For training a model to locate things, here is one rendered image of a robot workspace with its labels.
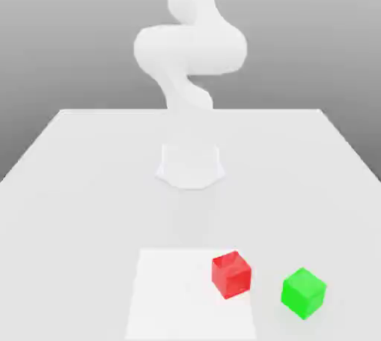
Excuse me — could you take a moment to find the small red cube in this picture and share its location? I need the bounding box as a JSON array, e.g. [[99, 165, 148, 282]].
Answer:
[[211, 250, 253, 301]]

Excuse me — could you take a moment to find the small green cube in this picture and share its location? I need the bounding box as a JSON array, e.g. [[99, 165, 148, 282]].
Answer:
[[280, 267, 328, 321]]

